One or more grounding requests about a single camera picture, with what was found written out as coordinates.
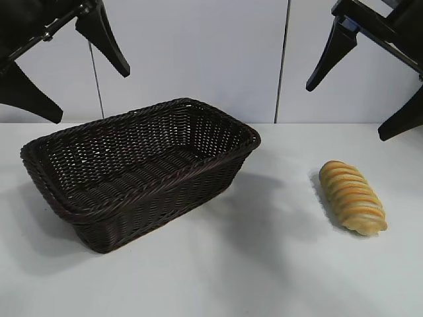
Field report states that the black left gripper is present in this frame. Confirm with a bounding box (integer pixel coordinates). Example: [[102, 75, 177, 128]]
[[0, 0, 132, 125]]

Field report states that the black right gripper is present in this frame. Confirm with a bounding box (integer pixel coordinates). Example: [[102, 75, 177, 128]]
[[305, 0, 423, 143]]

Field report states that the long striped bread loaf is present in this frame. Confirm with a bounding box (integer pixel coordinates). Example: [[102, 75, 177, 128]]
[[319, 160, 388, 236]]

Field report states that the dark brown wicker basket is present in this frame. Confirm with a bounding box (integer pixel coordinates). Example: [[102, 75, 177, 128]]
[[20, 96, 262, 254]]

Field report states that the thin dark cable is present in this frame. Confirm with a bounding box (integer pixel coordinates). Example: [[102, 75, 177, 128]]
[[87, 40, 105, 119]]

